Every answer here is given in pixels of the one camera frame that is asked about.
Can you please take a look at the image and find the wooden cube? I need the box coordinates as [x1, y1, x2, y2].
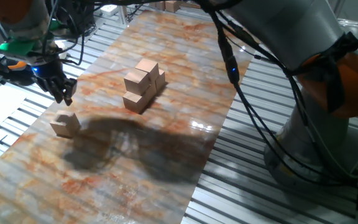
[155, 69, 167, 91]
[49, 110, 81, 139]
[134, 58, 160, 82]
[123, 68, 152, 96]
[144, 83, 158, 102]
[122, 90, 149, 114]

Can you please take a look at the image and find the aluminium frame beam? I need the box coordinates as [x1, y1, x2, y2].
[333, 0, 347, 18]

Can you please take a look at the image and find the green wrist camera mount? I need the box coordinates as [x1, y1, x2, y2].
[0, 19, 65, 57]

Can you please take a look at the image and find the orange black teach pendant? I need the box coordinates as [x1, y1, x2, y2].
[0, 52, 28, 72]

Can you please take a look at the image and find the aluminium upright post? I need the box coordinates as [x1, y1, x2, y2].
[117, 5, 129, 26]

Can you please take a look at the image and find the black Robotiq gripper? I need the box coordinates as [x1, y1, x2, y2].
[30, 59, 78, 107]

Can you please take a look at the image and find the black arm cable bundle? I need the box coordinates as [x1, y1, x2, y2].
[40, 0, 358, 187]

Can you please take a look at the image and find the brown cardboard box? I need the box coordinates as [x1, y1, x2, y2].
[180, 1, 202, 10]

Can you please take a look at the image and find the black round spool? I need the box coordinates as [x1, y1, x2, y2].
[54, 0, 96, 35]

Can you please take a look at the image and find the white power strip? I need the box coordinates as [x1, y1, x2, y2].
[99, 3, 120, 18]

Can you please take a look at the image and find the orange marble pattern mat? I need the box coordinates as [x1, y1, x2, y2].
[0, 9, 254, 224]

